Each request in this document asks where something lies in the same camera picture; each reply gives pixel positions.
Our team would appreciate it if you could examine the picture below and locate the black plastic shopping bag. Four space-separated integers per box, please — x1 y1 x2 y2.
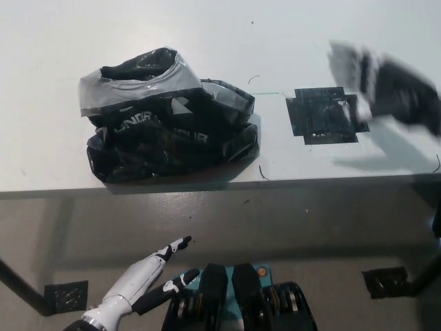
78 48 260 184

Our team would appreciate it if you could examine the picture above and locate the black tape patch on table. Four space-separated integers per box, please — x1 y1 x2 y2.
285 86 370 146

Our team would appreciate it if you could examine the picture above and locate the robot torso block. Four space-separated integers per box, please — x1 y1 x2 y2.
161 263 228 331
231 263 318 331

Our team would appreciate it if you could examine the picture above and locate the robot right torso block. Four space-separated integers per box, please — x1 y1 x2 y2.
231 263 318 331

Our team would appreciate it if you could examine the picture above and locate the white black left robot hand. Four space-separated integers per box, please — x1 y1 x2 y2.
81 235 201 327

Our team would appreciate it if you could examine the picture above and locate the robot left torso block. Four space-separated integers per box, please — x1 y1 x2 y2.
161 263 228 331

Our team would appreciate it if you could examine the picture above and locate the teal router box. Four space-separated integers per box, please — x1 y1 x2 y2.
170 263 274 331

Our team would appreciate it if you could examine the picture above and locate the black table leg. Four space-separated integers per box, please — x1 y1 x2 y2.
0 257 49 317
411 248 441 297

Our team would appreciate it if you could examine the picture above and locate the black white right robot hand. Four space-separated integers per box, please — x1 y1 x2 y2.
326 39 441 137

